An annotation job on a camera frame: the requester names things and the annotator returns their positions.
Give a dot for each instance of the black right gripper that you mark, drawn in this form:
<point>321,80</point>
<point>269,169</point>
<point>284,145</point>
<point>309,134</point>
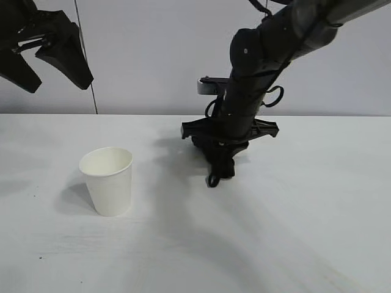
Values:
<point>238,129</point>

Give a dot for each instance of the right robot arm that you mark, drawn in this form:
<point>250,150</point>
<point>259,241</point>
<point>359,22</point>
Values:
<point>253,52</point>

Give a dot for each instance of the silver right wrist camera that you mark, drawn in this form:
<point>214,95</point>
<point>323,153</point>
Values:
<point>204,88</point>

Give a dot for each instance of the black cloth rag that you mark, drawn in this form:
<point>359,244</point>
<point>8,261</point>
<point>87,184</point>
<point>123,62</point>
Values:
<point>210,181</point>

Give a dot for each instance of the white paper cup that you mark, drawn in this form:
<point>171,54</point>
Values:
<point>111,192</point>

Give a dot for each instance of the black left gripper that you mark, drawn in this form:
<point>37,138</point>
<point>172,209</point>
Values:
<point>24,26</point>

